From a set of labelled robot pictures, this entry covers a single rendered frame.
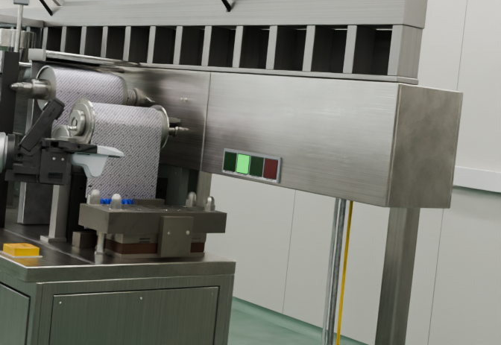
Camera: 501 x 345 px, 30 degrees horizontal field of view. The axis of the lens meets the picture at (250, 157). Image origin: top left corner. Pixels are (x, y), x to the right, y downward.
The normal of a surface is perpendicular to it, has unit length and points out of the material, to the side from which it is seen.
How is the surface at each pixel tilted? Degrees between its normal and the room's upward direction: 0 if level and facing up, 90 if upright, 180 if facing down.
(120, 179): 90
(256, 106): 90
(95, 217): 90
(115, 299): 90
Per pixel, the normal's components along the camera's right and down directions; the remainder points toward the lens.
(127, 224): 0.63, 0.11
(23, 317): -0.77, -0.04
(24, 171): 0.29, -0.06
